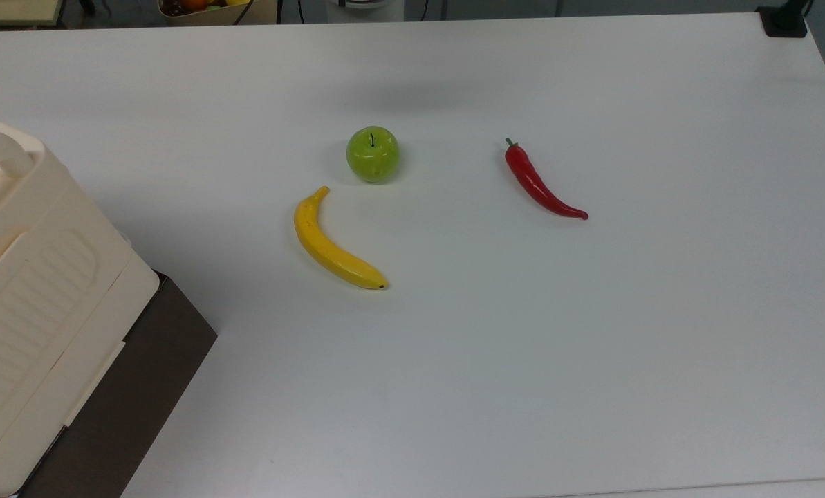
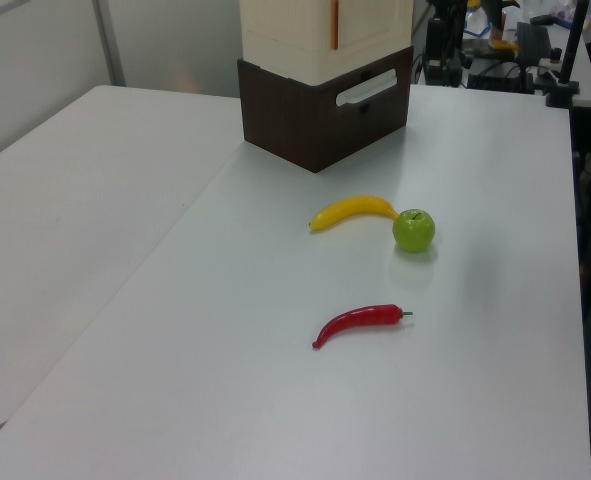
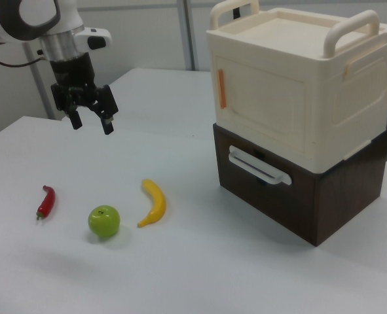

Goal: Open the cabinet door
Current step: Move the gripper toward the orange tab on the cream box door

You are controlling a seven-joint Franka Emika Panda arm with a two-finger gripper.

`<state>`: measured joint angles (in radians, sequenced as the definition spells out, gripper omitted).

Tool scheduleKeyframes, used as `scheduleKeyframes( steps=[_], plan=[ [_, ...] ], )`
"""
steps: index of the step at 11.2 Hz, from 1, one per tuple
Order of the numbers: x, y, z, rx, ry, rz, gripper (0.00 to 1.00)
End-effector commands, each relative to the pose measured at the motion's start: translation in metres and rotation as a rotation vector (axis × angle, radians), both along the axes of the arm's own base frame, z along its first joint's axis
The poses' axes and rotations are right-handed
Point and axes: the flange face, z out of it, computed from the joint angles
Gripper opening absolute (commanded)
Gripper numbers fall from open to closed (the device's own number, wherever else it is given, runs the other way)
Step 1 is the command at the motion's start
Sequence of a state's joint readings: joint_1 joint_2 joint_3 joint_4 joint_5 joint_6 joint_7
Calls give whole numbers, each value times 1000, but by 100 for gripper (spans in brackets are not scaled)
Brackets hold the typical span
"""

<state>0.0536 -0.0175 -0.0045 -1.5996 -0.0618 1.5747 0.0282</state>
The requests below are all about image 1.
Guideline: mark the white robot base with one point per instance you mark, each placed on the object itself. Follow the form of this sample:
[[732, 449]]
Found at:
[[364, 8]]

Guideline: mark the cream cabinet body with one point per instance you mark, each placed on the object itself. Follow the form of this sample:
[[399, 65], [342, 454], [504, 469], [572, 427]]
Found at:
[[4, 200]]

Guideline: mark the yellow toy banana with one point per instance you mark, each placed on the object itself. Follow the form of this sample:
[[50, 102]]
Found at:
[[322, 245]]

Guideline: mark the green toy apple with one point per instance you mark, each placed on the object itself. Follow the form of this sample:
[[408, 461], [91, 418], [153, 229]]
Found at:
[[373, 155]]

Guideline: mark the red toy chili pepper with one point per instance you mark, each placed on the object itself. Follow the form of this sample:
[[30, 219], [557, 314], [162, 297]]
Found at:
[[533, 183]]

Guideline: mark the dark brown drawer box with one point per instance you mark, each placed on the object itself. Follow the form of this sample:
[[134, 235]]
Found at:
[[135, 373]]

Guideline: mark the fruit basket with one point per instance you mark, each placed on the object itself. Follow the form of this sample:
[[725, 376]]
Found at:
[[201, 10]]

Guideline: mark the yellowish board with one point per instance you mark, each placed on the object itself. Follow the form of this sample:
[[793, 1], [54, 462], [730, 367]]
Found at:
[[11, 10]]

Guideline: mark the black table clamp mount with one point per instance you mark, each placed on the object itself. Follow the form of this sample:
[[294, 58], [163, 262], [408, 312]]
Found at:
[[784, 21]]

